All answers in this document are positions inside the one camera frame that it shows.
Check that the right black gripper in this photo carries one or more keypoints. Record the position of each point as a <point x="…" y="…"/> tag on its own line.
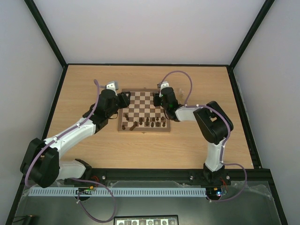
<point x="157" y="100"/>

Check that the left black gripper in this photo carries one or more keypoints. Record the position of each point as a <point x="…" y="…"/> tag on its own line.
<point x="125" y="101"/>

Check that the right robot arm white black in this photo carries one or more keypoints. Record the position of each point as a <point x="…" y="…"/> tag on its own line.
<point x="213" y="122"/>

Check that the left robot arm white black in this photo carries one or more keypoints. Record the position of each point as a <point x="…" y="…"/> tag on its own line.
<point x="42" y="161"/>

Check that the wooden chess board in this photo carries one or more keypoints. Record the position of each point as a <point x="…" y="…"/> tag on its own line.
<point x="141" y="106"/>

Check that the right circuit board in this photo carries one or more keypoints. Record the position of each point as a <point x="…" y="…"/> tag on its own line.
<point x="218" y="191"/>

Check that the circuit board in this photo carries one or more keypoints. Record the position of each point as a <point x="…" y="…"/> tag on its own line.
<point x="218" y="191"/>
<point x="86" y="190"/>

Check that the left circuit board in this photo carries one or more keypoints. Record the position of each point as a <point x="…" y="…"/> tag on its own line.
<point x="86" y="190"/>

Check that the small dark cylinder object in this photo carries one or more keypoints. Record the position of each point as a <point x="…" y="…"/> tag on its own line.
<point x="29" y="220"/>

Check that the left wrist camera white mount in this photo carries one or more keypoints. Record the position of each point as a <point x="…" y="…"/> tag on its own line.
<point x="113" y="85"/>

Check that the grey slotted cable duct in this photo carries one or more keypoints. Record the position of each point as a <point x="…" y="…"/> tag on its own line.
<point x="121" y="192"/>

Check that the black aluminium frame rail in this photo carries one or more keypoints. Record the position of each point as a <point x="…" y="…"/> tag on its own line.
<point x="193" y="177"/>

